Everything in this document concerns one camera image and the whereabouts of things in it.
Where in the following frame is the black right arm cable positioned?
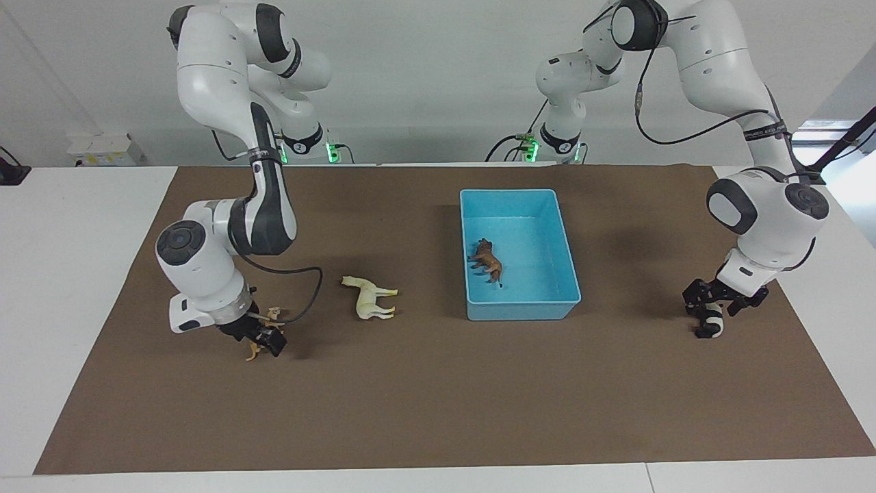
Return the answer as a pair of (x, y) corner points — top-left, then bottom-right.
(231, 236), (324, 324)

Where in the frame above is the white cardboard box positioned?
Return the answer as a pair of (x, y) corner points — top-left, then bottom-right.
(66, 133), (140, 168)

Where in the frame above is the black and white panda toy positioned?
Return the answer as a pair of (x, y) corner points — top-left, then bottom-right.
(694, 304), (727, 340)

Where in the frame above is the orange tiger toy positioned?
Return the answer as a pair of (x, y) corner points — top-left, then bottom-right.
(246, 305), (285, 362)

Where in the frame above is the brown lion toy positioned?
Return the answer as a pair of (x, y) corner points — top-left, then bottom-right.
(467, 238), (505, 286)

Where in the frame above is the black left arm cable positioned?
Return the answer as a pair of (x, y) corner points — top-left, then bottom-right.
(633, 10), (810, 180)

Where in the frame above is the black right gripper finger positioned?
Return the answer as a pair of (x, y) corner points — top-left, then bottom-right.
(257, 326), (287, 359)

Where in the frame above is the black clamp stand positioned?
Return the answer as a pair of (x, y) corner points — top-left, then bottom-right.
(0, 145), (32, 186)

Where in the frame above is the brown table mat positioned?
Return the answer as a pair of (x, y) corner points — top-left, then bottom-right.
(34, 163), (876, 476)

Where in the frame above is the black slanted pole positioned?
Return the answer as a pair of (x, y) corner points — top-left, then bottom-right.
(810, 105), (876, 173)

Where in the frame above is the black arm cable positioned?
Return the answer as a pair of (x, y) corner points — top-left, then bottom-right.
(633, 10), (810, 180)
(231, 236), (324, 324)

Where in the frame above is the light blue storage box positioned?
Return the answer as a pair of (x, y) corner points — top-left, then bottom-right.
(459, 188), (582, 322)

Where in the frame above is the cream horse toy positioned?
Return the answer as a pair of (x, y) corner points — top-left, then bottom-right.
(341, 275), (400, 321)

